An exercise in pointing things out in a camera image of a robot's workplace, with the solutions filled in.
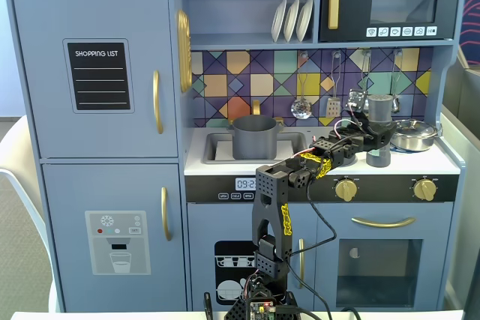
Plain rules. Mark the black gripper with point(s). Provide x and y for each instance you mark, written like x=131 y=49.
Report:
x=379 y=135

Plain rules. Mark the steel pot with lid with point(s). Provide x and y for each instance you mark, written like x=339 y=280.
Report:
x=412 y=136

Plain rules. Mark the white plastic chair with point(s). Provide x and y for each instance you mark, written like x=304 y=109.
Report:
x=18 y=147

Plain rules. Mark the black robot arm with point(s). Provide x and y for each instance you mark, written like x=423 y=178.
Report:
x=270 y=192

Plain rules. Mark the digital clock display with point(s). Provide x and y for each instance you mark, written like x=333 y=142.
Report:
x=243 y=184

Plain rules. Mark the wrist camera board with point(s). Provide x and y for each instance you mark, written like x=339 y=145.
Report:
x=356 y=99

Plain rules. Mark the tall blue fridge door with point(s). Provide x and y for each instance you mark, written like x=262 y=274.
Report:
x=45 y=129

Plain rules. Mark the gold tap knob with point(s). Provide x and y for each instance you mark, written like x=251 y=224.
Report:
x=279 y=122
x=230 y=123

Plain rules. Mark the gray plastic pot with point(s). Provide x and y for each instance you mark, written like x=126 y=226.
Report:
x=255 y=140

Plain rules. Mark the gray salt shaker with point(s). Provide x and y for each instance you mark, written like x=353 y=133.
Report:
x=378 y=110

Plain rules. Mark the black stove control panel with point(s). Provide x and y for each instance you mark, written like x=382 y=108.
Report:
x=382 y=188

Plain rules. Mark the steel skimmer spoon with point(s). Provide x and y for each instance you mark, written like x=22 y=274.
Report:
x=301 y=108

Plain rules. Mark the gray toy sink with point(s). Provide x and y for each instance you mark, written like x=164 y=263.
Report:
x=296 y=147

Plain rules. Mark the gold stove knob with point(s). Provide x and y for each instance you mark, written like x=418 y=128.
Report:
x=345 y=189
x=424 y=189

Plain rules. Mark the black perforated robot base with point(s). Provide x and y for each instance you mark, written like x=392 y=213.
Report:
x=234 y=310

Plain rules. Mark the blue oven door with window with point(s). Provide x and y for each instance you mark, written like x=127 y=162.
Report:
x=435 y=222

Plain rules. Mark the black microwave door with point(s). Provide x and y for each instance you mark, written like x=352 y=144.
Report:
x=356 y=5

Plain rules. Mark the white toy plate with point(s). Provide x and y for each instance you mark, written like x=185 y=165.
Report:
x=291 y=20
x=304 y=18
x=278 y=22

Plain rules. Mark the steel hanging spoon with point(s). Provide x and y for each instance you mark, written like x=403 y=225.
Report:
x=396 y=105

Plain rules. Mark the gold faucet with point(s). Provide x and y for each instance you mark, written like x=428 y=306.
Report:
x=256 y=108

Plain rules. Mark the blue freezer door with dispenser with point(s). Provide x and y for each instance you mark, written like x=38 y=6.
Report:
x=75 y=192

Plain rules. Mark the robot controller board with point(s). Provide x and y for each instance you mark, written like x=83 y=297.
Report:
x=262 y=307

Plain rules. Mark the gold toy telephone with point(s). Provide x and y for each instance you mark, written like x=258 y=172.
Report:
x=183 y=54

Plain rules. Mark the black shopping list chalkboard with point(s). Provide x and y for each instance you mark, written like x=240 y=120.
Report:
x=99 y=84

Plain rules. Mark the steel slotted spatula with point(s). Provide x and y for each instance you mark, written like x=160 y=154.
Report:
x=333 y=108

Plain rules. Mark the blue wooden toy kitchen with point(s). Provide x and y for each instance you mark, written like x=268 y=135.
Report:
x=243 y=9

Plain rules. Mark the steel ladle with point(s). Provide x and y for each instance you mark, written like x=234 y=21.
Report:
x=362 y=82

